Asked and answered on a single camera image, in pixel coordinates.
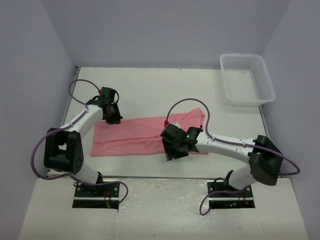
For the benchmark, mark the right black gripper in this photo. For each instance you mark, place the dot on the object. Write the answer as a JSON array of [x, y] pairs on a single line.
[[170, 152]]

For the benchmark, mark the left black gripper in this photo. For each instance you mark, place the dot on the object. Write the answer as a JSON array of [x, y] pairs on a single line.
[[116, 120]]

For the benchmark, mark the pink t shirt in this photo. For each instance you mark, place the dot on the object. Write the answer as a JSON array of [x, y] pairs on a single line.
[[135, 136]]

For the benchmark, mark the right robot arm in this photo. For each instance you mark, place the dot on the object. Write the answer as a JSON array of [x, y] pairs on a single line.
[[261, 157]]

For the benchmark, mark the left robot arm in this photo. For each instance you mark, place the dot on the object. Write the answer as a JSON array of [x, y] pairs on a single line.
[[63, 146]]

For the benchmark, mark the white plastic basket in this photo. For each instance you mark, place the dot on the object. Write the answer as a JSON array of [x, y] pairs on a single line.
[[246, 80]]

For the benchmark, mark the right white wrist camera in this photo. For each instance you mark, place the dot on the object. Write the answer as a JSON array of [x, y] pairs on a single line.
[[175, 124]]

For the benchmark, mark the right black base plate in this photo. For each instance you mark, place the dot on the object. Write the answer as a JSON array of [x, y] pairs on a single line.
[[243, 200]]

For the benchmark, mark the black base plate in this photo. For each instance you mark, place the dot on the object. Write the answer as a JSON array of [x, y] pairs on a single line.
[[96, 197], [243, 200]]

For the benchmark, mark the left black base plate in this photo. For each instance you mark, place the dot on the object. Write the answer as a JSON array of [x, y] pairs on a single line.
[[96, 197]]

